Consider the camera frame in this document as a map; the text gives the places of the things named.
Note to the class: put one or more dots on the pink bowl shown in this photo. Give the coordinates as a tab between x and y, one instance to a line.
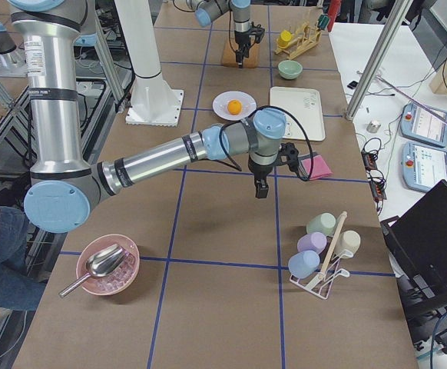
115	273

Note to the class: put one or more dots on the small metal cylinder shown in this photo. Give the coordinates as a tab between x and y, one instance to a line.
373	126

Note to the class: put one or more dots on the metal scoop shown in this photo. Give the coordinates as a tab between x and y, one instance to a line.
99	265

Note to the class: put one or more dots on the green bowl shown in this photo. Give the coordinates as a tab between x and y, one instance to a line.
289	69

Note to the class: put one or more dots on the blue teach pendant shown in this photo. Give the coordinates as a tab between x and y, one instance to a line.
416	123
423	166

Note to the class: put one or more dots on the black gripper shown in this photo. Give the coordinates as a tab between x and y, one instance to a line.
259	171
241	39

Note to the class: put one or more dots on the wooden drying rack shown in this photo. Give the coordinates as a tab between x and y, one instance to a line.
305	37

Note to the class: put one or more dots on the wooden cutting board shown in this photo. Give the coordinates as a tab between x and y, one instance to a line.
228	58

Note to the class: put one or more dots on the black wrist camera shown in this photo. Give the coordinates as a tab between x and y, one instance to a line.
256	33
288	155

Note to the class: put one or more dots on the dark green cup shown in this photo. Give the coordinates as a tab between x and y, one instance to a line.
322	22

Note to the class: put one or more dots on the purple cup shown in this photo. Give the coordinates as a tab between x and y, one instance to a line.
315	241

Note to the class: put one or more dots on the black small device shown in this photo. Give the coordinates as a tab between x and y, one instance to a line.
352	84

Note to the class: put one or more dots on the far blue teach pendant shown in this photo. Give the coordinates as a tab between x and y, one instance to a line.
416	123

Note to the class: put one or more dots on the seated person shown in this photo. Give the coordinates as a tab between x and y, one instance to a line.
18	292

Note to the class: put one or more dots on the orange fruit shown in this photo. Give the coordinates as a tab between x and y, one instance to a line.
234	107

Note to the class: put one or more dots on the white round plate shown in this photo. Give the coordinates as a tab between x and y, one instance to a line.
220	105

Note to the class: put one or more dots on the black laptop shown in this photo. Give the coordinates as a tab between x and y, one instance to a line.
418	242

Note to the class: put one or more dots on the cream bear tray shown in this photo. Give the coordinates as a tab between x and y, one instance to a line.
305	105

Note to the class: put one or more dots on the pink cloth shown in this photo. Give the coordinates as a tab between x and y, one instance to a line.
317	166

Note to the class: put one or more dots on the aluminium frame post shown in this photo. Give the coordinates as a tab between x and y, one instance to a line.
388	33

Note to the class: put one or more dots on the yellow mug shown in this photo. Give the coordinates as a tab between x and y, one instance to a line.
284	38

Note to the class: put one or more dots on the white cup rack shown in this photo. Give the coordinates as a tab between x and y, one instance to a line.
319	283

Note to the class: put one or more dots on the blue cup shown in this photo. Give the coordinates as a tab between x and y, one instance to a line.
303	264

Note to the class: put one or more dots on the near blue teach pendant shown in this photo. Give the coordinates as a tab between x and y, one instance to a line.
423	166

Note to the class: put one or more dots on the red cylinder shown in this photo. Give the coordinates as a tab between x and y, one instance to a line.
333	10

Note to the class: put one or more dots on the grey cloth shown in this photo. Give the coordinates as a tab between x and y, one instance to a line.
308	156

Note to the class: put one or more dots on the beige cup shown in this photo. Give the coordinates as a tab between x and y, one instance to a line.
348	240

